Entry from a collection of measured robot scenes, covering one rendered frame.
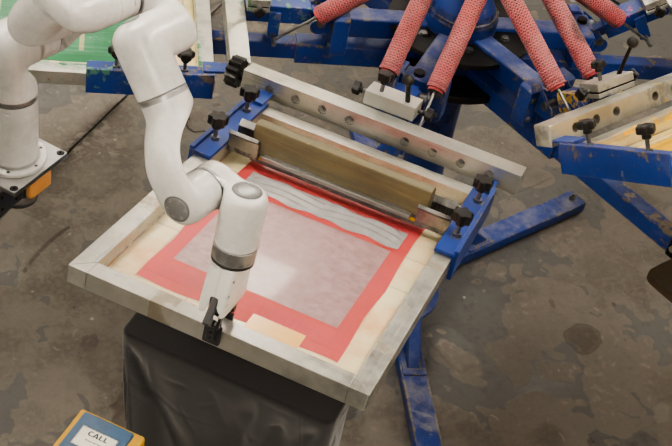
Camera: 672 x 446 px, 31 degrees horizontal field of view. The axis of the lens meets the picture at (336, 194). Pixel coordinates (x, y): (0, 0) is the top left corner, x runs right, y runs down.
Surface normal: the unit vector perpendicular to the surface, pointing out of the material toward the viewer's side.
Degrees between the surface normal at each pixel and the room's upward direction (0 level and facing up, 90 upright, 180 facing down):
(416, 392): 0
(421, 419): 0
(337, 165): 81
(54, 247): 0
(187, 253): 9
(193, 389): 92
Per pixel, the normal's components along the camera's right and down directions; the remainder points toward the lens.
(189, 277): 0.22, -0.83
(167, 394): -0.62, 0.51
